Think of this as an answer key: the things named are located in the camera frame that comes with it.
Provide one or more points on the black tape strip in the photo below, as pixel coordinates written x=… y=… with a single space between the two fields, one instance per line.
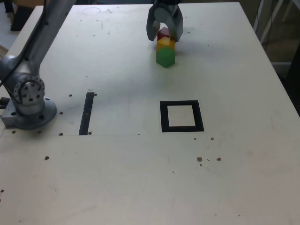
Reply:
x=89 y=100

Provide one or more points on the black furniture piece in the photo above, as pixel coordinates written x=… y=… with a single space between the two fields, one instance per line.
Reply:
x=294 y=75

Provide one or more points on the black tape square outline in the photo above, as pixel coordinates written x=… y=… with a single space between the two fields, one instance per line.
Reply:
x=163 y=117

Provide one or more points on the white chair frame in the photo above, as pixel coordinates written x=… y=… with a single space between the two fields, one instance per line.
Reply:
x=269 y=23

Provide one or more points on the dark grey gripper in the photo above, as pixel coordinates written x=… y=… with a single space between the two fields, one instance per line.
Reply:
x=167 y=2

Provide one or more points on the yellow cube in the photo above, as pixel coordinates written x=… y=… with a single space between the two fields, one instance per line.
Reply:
x=165 y=43

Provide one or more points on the green cube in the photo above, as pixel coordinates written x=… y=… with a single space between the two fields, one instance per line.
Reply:
x=165 y=57

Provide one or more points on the red cube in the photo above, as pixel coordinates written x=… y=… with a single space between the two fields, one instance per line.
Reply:
x=162 y=32

